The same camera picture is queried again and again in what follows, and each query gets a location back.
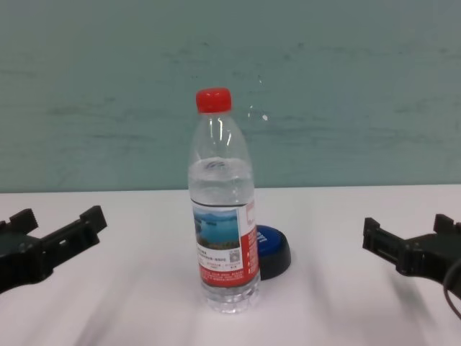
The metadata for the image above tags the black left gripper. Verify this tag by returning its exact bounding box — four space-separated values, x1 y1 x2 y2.
0 205 108 296

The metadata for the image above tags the blue push button black base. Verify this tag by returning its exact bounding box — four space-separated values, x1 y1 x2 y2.
254 223 293 280

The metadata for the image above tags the clear water bottle red cap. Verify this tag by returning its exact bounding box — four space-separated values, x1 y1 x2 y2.
187 86 261 314

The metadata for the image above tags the thin black right gripper cable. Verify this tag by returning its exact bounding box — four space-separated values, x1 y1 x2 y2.
442 262 461 322

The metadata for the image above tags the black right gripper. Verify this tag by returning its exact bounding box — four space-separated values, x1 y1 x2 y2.
362 213 461 288

